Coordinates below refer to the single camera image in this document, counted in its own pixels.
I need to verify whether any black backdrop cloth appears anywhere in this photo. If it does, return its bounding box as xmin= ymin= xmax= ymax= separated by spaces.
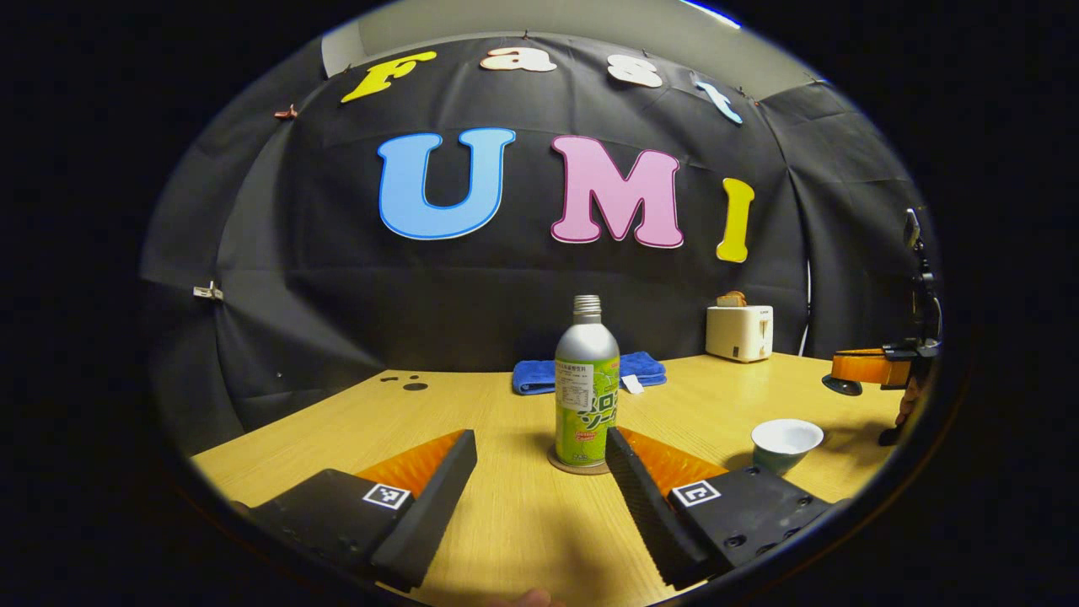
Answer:
xmin=139 ymin=32 xmax=937 ymax=456

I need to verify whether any teal teacup white inside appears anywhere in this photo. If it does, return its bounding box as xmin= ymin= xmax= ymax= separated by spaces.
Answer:
xmin=750 ymin=419 xmax=825 ymax=477

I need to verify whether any silver green water bottle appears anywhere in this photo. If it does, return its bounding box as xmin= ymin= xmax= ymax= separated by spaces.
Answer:
xmin=554 ymin=295 xmax=622 ymax=470

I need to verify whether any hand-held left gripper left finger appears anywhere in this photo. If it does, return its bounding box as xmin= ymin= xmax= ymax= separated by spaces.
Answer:
xmin=229 ymin=428 xmax=479 ymax=593

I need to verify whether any round brown coaster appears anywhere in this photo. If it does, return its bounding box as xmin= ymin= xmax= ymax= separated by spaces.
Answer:
xmin=547 ymin=445 xmax=612 ymax=476

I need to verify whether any blue folded towel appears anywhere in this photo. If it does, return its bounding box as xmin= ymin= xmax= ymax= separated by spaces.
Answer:
xmin=512 ymin=352 xmax=668 ymax=396

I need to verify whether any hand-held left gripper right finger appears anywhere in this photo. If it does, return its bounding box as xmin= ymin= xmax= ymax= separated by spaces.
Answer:
xmin=604 ymin=426 xmax=849 ymax=591

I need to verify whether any white toaster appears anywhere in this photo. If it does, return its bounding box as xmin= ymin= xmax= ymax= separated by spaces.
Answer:
xmin=706 ymin=304 xmax=775 ymax=363

